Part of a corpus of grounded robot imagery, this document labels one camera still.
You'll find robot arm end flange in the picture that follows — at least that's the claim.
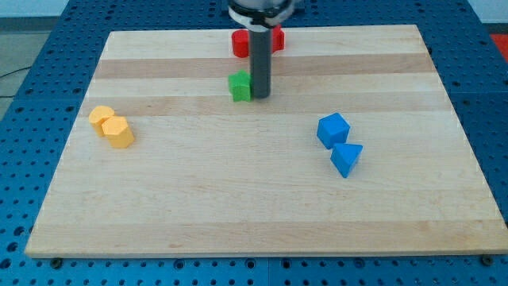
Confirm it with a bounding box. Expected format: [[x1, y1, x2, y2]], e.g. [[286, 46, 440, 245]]
[[228, 0, 298, 33]]

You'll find green star block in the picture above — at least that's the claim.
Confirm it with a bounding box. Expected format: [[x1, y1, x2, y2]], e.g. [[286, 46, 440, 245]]
[[228, 70, 252, 102]]

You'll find blue cube block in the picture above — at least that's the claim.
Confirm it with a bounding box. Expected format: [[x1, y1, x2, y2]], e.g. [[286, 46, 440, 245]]
[[317, 113, 350, 149]]

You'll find blue triangle block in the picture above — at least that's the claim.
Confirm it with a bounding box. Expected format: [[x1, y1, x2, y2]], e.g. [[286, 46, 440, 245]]
[[330, 143, 364, 178]]

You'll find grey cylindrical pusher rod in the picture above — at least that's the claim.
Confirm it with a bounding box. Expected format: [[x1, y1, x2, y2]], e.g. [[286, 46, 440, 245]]
[[248, 29, 272, 99]]

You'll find wooden board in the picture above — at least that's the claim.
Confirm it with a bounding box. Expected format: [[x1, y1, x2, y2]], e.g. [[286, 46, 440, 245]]
[[25, 25, 507, 258]]

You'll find red cylinder block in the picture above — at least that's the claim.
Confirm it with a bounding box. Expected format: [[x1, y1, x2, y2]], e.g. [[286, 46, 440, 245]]
[[231, 29, 249, 58]]

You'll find red block behind rod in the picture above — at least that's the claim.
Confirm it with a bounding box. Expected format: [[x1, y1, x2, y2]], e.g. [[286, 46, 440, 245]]
[[271, 25, 285, 53]]

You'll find yellow hexagon block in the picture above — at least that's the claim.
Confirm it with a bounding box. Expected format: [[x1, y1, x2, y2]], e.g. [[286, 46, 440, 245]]
[[102, 116, 135, 149]]

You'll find yellow cylinder block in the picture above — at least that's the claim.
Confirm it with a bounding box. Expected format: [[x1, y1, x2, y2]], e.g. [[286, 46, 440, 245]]
[[88, 106, 115, 137]]

